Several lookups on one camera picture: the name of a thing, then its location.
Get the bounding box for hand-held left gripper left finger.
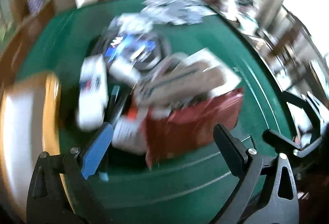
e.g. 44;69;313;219
26;122;115;224

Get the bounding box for white box blue red print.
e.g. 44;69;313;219
76;55;109;131

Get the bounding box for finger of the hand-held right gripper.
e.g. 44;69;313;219
262;129;324;158
282;91;329;135

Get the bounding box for black marker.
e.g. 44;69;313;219
107;85;129;125

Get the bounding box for table centre control panel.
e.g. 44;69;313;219
89;31;170;71

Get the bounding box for white cone-shaped object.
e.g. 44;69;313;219
107;56;141;86

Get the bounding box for red foil packet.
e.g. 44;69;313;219
145;87;244;169

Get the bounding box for pile of playing cards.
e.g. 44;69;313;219
141;0;219;26

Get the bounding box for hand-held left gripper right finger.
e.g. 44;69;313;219
213;123;300;224

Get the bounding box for wooden chair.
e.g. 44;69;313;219
257;3;329;91

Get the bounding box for white bottle orange cap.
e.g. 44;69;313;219
112;108;148;156

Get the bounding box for yellow cardboard box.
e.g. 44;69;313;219
0;72;63;215

